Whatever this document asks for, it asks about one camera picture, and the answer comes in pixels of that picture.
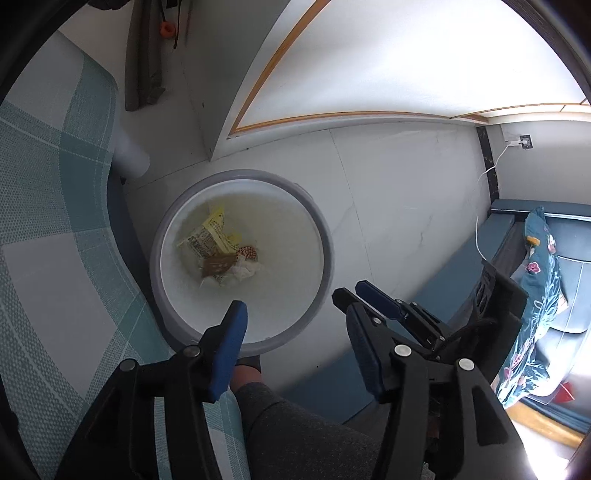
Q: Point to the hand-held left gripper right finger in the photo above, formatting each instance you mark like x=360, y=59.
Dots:
x=367, y=364

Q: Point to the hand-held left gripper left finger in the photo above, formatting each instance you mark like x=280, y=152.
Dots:
x=228, y=355

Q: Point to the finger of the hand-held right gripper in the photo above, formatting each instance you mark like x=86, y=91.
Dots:
x=346, y=297
x=378, y=297

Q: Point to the white round waste bin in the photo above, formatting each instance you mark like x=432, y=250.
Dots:
x=286, y=240

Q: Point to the brown wrapper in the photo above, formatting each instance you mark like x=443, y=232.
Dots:
x=217, y=264

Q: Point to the yellow printed snack wrapper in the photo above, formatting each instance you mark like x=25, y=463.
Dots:
x=205, y=237

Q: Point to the black slipper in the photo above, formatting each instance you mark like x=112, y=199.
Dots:
x=251, y=362

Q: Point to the teal floral blanket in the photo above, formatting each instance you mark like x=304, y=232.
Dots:
x=540, y=277

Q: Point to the blue sofa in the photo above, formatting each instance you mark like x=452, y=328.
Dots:
x=438, y=277

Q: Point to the crumpled white tissue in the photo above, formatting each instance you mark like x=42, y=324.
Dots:
x=240, y=272

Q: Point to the person's grey trouser leg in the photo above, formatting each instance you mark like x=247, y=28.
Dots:
x=300, y=438

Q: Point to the red white wrapper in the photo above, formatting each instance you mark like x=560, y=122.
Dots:
x=248, y=254

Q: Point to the red triangular object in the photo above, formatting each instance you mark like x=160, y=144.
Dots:
x=565, y=392

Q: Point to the black stone trim strip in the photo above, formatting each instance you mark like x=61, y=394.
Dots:
x=484, y=166

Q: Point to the white charger plug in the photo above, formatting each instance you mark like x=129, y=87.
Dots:
x=511, y=141

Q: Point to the white table leg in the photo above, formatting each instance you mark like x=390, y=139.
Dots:
x=131, y=157

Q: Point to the teal plaid tablecloth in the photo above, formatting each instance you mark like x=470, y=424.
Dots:
x=55, y=207

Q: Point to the white wardrobe door gold trim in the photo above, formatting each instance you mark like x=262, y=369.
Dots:
x=415, y=55

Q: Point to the dark grey cloth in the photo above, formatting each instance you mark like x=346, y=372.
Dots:
x=145, y=69

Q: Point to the orange round cap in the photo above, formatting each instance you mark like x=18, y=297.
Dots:
x=167, y=28

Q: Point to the wall socket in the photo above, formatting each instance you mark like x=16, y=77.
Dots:
x=526, y=142

